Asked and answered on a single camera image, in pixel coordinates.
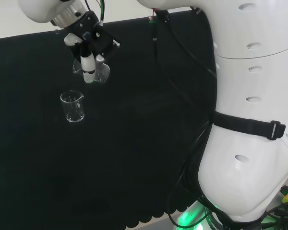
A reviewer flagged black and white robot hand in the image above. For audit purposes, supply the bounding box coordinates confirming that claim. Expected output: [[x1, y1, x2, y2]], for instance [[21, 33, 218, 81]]
[[71, 11, 122, 85]]

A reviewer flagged clear glass beaker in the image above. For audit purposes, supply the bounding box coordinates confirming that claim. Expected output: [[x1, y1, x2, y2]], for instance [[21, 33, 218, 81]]
[[60, 90, 85, 124], [72, 58, 111, 85]]

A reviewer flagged black table cloth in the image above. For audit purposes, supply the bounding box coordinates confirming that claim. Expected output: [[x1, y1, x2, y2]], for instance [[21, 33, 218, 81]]
[[0, 9, 218, 228]]

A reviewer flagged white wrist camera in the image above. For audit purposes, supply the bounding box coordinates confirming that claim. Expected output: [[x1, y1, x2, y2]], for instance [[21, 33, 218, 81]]
[[64, 33, 84, 46]]

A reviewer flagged green cable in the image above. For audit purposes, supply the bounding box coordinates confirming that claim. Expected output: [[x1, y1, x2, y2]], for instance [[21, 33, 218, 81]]
[[98, 0, 107, 26]]

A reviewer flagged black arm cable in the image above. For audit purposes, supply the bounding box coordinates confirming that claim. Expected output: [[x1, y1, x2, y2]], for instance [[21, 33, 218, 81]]
[[152, 9, 218, 227]]

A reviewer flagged tangled floor cable bundle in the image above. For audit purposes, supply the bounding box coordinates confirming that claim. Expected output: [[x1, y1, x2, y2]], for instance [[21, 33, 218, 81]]
[[259, 200, 288, 230]]

